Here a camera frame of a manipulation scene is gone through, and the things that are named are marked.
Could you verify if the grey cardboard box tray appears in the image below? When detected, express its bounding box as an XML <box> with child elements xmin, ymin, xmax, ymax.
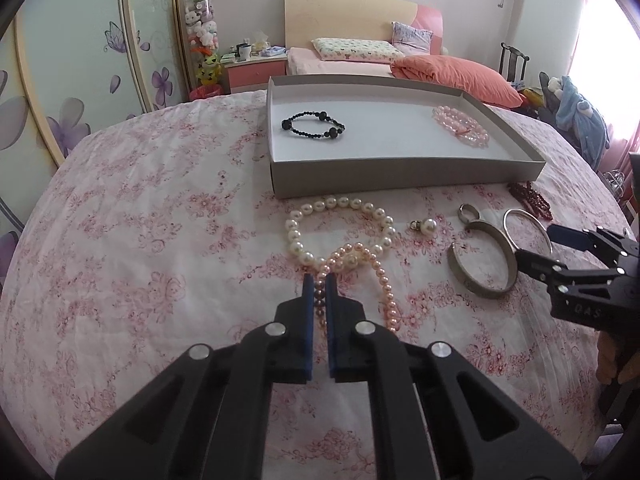
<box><xmin>266</xmin><ymin>75</ymin><xmax>547</xmax><ymax>200</ymax></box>

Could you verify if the bed with pink sheet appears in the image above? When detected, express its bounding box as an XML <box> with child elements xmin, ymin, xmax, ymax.
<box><xmin>287</xmin><ymin>46</ymin><xmax>401</xmax><ymax>77</ymax></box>

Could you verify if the orange duvet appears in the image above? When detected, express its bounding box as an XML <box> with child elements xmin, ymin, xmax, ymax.
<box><xmin>391</xmin><ymin>55</ymin><xmax>525</xmax><ymax>108</ymax></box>

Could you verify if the pink floral tablecloth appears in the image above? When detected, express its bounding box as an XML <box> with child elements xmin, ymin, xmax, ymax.
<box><xmin>0</xmin><ymin>87</ymin><xmax>636</xmax><ymax>480</ymax></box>

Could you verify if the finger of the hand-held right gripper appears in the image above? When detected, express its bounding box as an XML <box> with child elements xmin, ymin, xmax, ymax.
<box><xmin>514</xmin><ymin>249</ymin><xmax>627</xmax><ymax>292</ymax></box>
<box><xmin>546</xmin><ymin>224</ymin><xmax>640</xmax><ymax>274</ymax></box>

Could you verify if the thin silver bangle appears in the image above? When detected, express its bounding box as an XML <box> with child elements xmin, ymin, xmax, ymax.
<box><xmin>502</xmin><ymin>208</ymin><xmax>553</xmax><ymax>256</ymax></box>

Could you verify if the floral sliding door wardrobe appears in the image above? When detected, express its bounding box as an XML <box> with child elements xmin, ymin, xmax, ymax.
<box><xmin>0</xmin><ymin>0</ymin><xmax>196</xmax><ymax>281</ymax></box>

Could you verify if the black bead bracelet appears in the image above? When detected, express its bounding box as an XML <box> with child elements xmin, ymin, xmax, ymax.
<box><xmin>281</xmin><ymin>108</ymin><xmax>347</xmax><ymax>141</ymax></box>

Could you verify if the yellow plush toy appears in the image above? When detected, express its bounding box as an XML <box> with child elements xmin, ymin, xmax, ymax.
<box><xmin>196</xmin><ymin>52</ymin><xmax>223</xmax><ymax>86</ymax></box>

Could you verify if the dark grey chair back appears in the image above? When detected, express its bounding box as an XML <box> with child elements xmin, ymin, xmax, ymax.
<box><xmin>537</xmin><ymin>71</ymin><xmax>566</xmax><ymax>126</ymax></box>

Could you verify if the pale purple pillow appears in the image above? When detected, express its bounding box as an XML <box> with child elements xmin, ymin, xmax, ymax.
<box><xmin>391</xmin><ymin>21</ymin><xmax>434</xmax><ymax>56</ymax></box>

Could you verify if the clear tube of plush toys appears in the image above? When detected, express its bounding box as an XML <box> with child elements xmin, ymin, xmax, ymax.
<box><xmin>181</xmin><ymin>0</ymin><xmax>221</xmax><ymax>86</ymax></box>

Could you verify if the wide silver bangle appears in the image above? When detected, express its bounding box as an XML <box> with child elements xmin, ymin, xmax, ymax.
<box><xmin>446</xmin><ymin>220</ymin><xmax>518</xmax><ymax>300</ymax></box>

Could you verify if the black wooden chair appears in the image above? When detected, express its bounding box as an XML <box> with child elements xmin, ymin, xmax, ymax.
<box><xmin>500</xmin><ymin>42</ymin><xmax>530</xmax><ymax>83</ymax></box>

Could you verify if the cream and pink headboard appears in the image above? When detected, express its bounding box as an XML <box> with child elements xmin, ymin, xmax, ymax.
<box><xmin>284</xmin><ymin>0</ymin><xmax>443</xmax><ymax>56</ymax></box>

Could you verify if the pink and cream nightstand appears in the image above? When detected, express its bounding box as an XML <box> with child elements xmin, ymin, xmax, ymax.
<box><xmin>222</xmin><ymin>55</ymin><xmax>288</xmax><ymax>95</ymax></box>

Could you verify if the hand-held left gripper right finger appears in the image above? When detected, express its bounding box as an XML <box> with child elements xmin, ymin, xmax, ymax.
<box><xmin>326</xmin><ymin>274</ymin><xmax>583</xmax><ymax>480</ymax></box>

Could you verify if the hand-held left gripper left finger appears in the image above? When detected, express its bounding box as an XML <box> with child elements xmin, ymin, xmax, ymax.
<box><xmin>55</xmin><ymin>274</ymin><xmax>316</xmax><ymax>480</ymax></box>

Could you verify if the person's right hand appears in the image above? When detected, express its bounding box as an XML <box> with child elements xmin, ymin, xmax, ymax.
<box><xmin>597</xmin><ymin>332</ymin><xmax>632</xmax><ymax>386</ymax></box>

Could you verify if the pink pearl necklace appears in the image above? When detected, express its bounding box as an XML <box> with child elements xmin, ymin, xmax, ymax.
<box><xmin>305</xmin><ymin>242</ymin><xmax>401</xmax><ymax>333</ymax></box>

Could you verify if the white pearl necklace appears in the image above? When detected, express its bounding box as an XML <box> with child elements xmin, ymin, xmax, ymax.
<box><xmin>285</xmin><ymin>196</ymin><xmax>397</xmax><ymax>267</ymax></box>

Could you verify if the pink crystal bead bracelet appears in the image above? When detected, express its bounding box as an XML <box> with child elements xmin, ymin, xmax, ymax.
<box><xmin>432</xmin><ymin>105</ymin><xmax>491</xmax><ymax>148</ymax></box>

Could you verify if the blue plush garment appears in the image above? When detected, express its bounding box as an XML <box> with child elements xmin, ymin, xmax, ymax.
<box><xmin>555</xmin><ymin>76</ymin><xmax>611</xmax><ymax>171</ymax></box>

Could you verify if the cream patterned pillow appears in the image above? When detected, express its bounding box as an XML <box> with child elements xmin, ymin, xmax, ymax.
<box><xmin>311</xmin><ymin>37</ymin><xmax>405</xmax><ymax>64</ymax></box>

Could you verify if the dark red bead bracelet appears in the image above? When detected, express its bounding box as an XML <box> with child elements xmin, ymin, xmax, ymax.
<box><xmin>507</xmin><ymin>180</ymin><xmax>555</xmax><ymax>222</ymax></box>

